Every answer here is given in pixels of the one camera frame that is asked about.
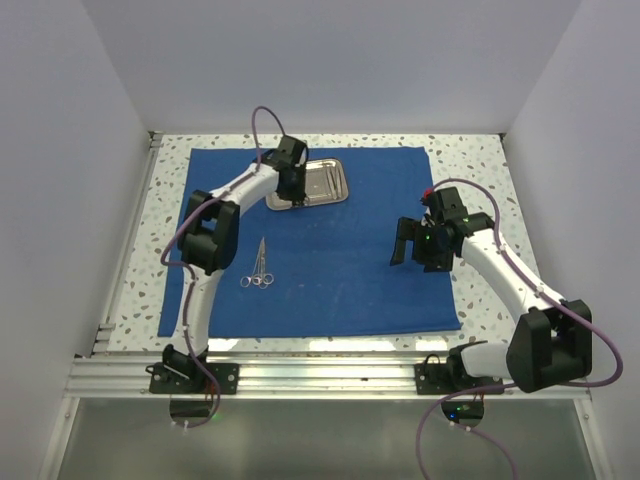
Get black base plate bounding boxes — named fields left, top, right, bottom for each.
left=414, top=363, right=503, bottom=395
left=145, top=363, right=240, bottom=395

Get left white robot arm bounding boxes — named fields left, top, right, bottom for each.
left=161, top=135, right=309, bottom=393

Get steel tweezers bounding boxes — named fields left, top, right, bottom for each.
left=333, top=167, right=345, bottom=199

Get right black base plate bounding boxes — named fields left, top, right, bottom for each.
left=414, top=363, right=503, bottom=395

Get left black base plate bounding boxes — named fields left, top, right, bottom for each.
left=145, top=363, right=240, bottom=395

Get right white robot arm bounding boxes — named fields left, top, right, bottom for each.
left=390, top=187, right=592, bottom=393

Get blue surgical cloth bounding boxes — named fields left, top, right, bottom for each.
left=180, top=147, right=460, bottom=338

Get steel instrument tray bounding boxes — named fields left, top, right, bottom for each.
left=265, top=157, right=349, bottom=211

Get steel surgical scissors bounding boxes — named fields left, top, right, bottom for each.
left=251, top=238, right=275, bottom=289

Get aluminium rail frame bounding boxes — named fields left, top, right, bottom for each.
left=38, top=130, right=614, bottom=480

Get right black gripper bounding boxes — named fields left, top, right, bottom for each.
left=391, top=216, right=454, bottom=274

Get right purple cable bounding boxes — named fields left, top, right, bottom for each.
left=417, top=178, right=625, bottom=480

